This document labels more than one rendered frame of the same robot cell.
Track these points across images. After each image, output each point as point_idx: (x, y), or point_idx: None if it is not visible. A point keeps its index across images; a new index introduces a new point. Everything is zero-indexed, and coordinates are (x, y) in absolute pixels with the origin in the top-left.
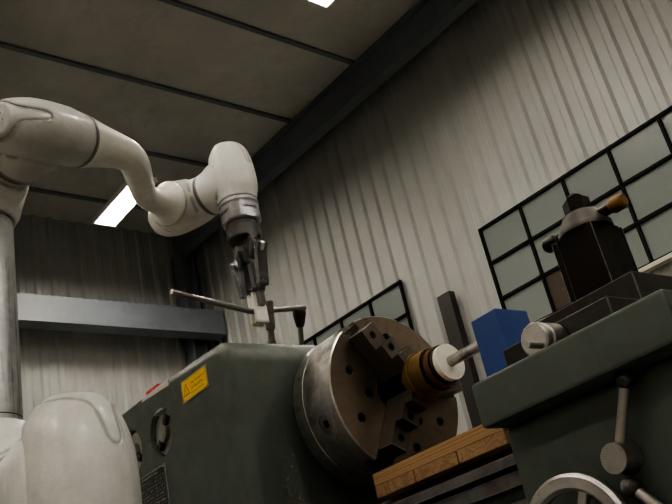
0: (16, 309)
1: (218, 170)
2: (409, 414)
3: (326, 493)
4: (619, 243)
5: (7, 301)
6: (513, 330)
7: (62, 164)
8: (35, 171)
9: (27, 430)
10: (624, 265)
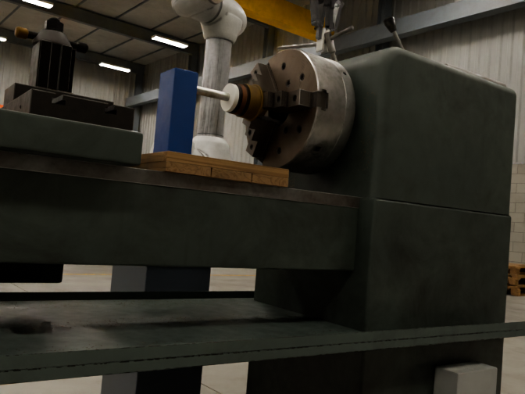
0: (213, 84)
1: None
2: (250, 131)
3: (297, 173)
4: (37, 55)
5: (207, 82)
6: (163, 87)
7: (205, 8)
8: (201, 16)
9: None
10: (33, 73)
